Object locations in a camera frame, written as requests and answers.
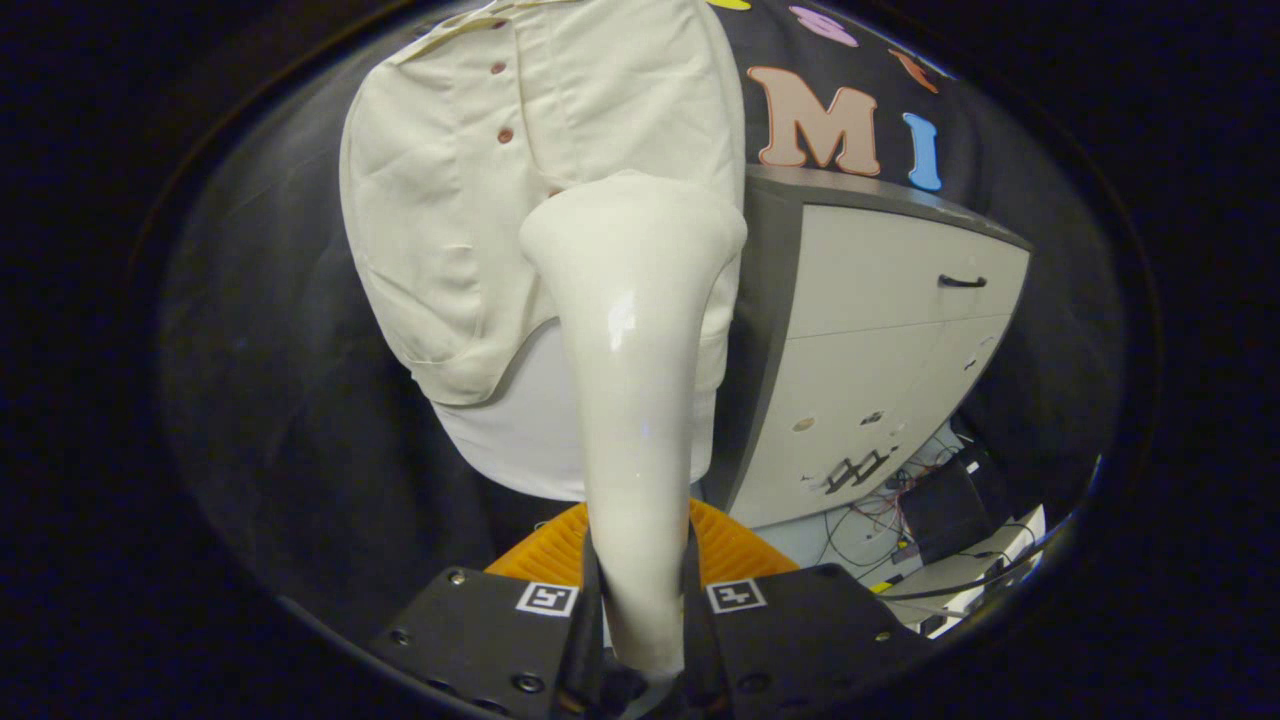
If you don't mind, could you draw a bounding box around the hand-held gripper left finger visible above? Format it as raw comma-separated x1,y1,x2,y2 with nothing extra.
365,500,606,720

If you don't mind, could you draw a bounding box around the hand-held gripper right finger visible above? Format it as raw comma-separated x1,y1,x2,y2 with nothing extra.
683,498,931,720

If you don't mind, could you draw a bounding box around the cream button shirt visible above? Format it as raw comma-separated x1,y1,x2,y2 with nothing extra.
338,0,749,408

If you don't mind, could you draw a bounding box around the white flat board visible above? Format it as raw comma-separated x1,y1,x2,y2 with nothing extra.
880,505,1048,636

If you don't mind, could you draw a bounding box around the black box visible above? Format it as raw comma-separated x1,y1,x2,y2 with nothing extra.
897,455,1001,566

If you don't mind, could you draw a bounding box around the grey beige cabinet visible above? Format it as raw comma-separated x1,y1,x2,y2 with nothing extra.
700,165,1033,529

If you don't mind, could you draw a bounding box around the black backdrop cloth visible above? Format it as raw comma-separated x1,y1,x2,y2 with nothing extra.
155,0,1131,641

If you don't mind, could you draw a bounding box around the tangle of thin cables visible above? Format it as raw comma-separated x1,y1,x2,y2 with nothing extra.
820,430,1001,591

